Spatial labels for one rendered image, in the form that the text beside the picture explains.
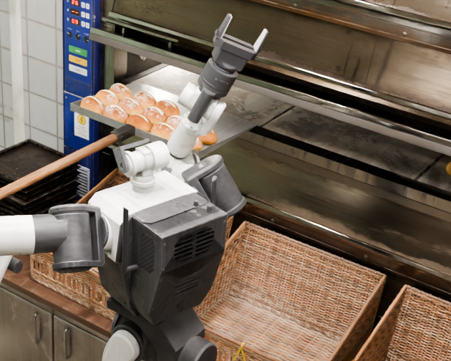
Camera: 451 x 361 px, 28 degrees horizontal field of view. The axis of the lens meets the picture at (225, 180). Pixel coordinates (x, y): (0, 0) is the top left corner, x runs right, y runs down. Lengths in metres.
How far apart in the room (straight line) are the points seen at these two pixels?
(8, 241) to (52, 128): 1.69
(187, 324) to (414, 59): 1.04
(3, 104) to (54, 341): 1.09
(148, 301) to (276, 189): 1.05
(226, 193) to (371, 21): 0.76
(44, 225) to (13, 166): 1.40
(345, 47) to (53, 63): 1.27
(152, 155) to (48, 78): 1.51
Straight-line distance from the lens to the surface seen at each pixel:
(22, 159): 3.51
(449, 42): 2.68
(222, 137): 3.02
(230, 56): 2.34
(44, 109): 3.70
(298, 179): 3.07
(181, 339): 2.32
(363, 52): 2.80
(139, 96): 3.18
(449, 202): 2.83
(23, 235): 2.06
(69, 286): 3.21
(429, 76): 2.73
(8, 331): 3.51
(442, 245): 2.91
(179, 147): 2.53
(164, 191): 2.22
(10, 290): 3.38
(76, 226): 2.08
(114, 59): 3.36
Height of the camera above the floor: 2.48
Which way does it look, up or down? 28 degrees down
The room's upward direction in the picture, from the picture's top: 5 degrees clockwise
